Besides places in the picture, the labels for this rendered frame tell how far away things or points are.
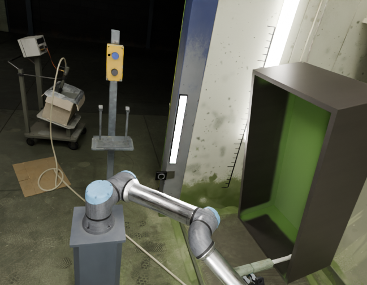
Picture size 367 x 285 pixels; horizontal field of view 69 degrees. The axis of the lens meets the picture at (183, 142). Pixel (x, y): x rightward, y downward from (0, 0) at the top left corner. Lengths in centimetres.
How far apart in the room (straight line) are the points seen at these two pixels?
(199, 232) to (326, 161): 67
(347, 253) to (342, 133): 158
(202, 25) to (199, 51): 17
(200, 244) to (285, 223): 110
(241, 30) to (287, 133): 81
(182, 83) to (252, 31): 63
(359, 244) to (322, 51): 160
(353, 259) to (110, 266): 189
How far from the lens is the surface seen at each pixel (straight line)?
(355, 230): 277
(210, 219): 144
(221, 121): 233
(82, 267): 188
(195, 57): 206
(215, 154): 247
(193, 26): 202
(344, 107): 125
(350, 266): 272
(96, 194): 158
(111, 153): 250
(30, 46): 365
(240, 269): 182
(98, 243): 170
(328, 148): 131
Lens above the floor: 192
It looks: 28 degrees down
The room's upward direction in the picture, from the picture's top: 10 degrees clockwise
